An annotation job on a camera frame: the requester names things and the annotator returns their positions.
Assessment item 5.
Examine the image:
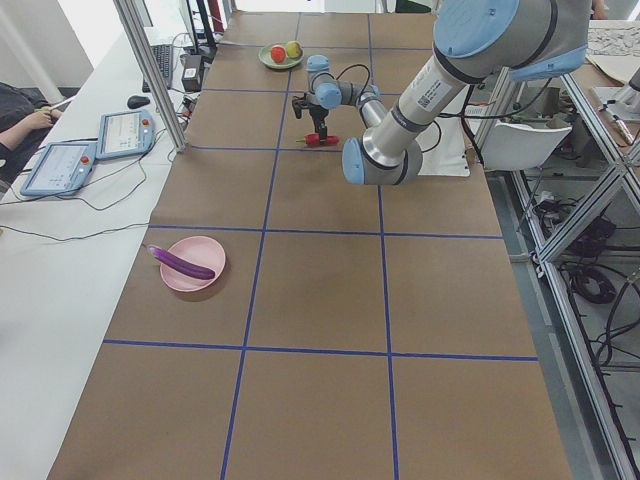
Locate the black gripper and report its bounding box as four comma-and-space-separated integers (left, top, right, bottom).
291, 94, 329, 145

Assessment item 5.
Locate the red chili pepper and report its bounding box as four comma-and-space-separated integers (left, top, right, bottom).
297, 133, 340, 148

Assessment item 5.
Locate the yellow pink peach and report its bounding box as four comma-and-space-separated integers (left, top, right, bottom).
285, 40, 303, 60

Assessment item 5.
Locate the red pomegranate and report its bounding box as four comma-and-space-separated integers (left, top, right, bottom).
269, 44, 288, 64

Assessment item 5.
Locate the purple eggplant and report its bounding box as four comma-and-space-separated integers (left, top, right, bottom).
145, 245, 216, 280

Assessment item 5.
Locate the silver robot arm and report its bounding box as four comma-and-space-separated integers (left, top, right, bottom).
292, 0, 591, 185

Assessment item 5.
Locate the person hand at desk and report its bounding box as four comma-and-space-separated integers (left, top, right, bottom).
23, 108, 62, 131

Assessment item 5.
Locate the green plate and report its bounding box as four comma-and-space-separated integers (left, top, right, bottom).
258, 42, 304, 70

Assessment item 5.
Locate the black power adapter box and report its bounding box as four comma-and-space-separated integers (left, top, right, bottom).
181, 55, 204, 92

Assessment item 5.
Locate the black keyboard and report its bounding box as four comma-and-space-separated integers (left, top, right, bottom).
151, 44, 173, 89

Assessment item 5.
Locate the pink plate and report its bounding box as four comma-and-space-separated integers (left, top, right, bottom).
160, 236, 226, 293

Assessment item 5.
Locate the white chair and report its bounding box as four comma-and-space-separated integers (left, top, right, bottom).
481, 122, 572, 171

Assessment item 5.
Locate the black computer mouse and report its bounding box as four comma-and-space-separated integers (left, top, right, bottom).
127, 95, 151, 110

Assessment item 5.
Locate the far teach pendant tablet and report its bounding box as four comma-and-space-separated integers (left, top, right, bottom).
96, 109, 155, 160

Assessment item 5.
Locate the teach pendant tablet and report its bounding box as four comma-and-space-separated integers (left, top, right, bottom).
20, 142, 97, 197
96, 109, 155, 160

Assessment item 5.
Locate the near teach pendant tablet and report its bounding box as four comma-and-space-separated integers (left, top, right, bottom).
20, 142, 97, 197

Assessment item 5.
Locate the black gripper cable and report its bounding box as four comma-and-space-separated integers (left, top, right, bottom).
333, 63, 443, 153

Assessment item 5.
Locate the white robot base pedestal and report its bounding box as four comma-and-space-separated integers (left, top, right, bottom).
416, 118, 470, 177

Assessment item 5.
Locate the aluminium frame post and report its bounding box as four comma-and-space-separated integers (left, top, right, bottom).
113, 0, 186, 153

